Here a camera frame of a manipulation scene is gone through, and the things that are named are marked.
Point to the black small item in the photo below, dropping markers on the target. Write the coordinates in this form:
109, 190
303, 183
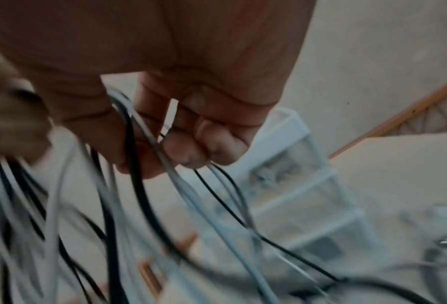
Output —
324, 248

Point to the white drawer organizer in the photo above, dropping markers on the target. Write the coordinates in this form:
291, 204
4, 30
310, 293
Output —
306, 202

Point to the person's left hand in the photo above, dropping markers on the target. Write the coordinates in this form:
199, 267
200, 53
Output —
13, 127

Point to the grey small item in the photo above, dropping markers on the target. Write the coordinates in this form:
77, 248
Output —
263, 176

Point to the person's right hand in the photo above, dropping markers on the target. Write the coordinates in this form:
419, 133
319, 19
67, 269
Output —
171, 44

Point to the orange-framed lattice screen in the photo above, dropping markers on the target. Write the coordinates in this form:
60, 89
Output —
414, 109
148, 276

